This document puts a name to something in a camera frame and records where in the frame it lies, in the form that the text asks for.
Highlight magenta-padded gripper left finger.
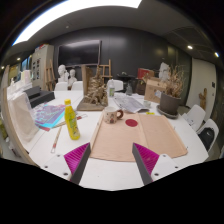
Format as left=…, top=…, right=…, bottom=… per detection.
left=42, top=142, right=92, bottom=185

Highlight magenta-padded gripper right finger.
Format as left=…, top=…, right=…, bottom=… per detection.
left=131, top=142, right=181, bottom=187

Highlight yellow drink bottle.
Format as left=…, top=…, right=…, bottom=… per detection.
left=64, top=98, right=81, bottom=141

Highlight long paint brush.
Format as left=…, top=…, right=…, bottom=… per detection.
left=50, top=125, right=63, bottom=154

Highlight flat round red coaster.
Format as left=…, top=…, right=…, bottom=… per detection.
left=125, top=118, right=139, bottom=128

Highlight colourful paper sheets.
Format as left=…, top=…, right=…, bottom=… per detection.
left=33, top=103, right=68, bottom=132

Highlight cream cartoon print mug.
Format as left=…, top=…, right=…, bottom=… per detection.
left=103, top=106, right=125, bottom=125

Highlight dry plant in grey pot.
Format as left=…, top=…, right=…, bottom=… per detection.
left=156, top=66, right=186, bottom=120

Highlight brown clay sculpture on board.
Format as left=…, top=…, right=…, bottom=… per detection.
left=76, top=64, right=109, bottom=112

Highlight cardboard box with label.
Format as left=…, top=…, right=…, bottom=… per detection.
left=143, top=77, right=168, bottom=104

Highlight black box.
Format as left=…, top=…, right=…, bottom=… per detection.
left=23, top=85, right=56, bottom=108

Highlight white spray bottle green label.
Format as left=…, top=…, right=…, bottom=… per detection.
left=108, top=79, right=116, bottom=98

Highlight white plaster bust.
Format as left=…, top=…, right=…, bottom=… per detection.
left=57, top=64, right=70, bottom=84
left=68, top=68, right=78, bottom=88

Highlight red box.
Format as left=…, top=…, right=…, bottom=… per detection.
left=137, top=67, right=155, bottom=80

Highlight wooden easel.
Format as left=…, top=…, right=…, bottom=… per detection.
left=44, top=59, right=56, bottom=91
left=98, top=59, right=114, bottom=81

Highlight white plaster statue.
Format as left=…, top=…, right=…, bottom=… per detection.
left=158, top=61, right=171, bottom=81

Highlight white cabinet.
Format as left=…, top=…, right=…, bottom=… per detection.
left=30, top=44, right=55, bottom=91

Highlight ceiling light strip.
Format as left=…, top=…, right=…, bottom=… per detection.
left=12, top=0, right=143, bottom=47

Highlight wooden wall figure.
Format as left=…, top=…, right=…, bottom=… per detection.
left=198, top=88, right=208, bottom=111

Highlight black wall screen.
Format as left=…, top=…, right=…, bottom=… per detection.
left=57, top=39, right=102, bottom=68

